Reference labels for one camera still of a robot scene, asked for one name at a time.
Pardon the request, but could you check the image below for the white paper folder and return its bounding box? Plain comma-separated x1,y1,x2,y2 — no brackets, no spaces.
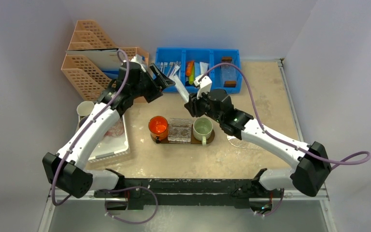
66,48,130,79

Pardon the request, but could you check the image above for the cream ceramic mug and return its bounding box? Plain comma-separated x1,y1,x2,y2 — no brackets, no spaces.
76,101,95,117

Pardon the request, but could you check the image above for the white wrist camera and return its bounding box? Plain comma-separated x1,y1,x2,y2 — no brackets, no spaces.
130,54,147,72
193,74,212,99

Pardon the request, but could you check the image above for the blue plastic compartment bin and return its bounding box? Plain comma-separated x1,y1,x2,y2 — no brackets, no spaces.
153,47,243,94

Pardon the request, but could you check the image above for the orange small tube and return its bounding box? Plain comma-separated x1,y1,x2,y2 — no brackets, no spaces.
185,60,194,76

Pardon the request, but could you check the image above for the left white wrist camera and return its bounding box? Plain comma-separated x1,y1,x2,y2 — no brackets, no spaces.
130,54,147,72

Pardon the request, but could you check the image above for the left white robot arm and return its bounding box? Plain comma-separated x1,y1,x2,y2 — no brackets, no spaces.
42,61,175,198

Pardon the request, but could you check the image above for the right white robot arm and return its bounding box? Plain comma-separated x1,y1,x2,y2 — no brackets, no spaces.
185,89,332,197

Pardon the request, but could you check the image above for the orange translucent cup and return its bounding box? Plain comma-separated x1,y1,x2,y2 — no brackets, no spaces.
148,116,169,142

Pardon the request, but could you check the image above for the blue small tube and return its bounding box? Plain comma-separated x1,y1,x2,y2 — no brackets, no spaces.
194,62,201,79

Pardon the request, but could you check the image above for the white plastic cup bin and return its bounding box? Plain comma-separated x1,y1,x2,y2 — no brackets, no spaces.
88,116,130,163

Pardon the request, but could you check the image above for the clear glass toothbrush holder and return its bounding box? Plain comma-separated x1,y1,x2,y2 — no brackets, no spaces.
168,118,193,144

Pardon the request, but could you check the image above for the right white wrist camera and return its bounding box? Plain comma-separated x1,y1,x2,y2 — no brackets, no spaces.
193,74,212,99

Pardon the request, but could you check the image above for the black aluminium base frame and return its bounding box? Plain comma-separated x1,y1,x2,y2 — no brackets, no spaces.
48,177,327,212

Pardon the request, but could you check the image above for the yellow green small tube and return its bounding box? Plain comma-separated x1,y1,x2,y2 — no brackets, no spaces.
188,72,195,85

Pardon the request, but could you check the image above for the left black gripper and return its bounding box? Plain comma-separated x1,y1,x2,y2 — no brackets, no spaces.
130,64,174,102

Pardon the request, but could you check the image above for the brown wooden oval tray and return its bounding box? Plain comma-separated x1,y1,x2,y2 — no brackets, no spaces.
151,125,203,145

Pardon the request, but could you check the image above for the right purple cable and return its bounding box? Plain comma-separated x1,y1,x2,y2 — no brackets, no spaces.
200,62,371,166

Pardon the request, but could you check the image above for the peach plastic desk organizer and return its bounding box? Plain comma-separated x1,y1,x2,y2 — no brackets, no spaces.
61,19,149,101

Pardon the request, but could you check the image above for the brown wooden block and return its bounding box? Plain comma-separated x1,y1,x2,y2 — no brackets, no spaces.
224,81,237,88

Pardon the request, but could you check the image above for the light green ceramic mug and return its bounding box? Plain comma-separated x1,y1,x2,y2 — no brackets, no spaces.
193,118,214,145

